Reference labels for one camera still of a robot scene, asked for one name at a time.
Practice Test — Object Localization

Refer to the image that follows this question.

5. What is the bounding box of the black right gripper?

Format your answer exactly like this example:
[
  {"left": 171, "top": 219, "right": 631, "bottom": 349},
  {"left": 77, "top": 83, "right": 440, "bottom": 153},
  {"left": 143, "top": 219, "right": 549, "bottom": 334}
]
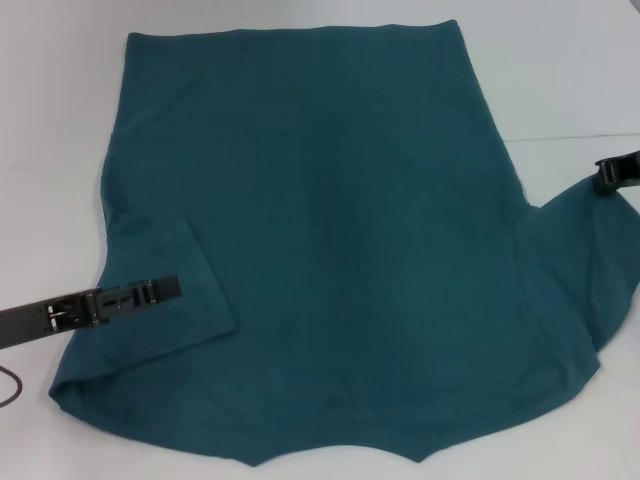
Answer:
[{"left": 594, "top": 148, "right": 640, "bottom": 197}]

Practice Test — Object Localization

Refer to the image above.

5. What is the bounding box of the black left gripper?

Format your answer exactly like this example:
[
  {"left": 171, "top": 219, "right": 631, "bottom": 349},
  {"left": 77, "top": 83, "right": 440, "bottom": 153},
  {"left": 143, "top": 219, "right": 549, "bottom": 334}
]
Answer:
[{"left": 0, "top": 273, "right": 182, "bottom": 352}]

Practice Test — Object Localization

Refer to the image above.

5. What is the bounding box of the teal blue t-shirt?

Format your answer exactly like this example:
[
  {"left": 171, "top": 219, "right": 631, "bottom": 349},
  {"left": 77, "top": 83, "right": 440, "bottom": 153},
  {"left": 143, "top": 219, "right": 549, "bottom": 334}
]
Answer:
[{"left": 47, "top": 19, "right": 640, "bottom": 454}]

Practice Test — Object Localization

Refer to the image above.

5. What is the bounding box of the dark red left gripper cable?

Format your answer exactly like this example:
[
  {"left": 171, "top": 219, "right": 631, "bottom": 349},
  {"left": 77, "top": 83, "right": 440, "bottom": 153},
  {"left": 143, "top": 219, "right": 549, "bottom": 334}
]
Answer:
[{"left": 0, "top": 367, "right": 24, "bottom": 409}]

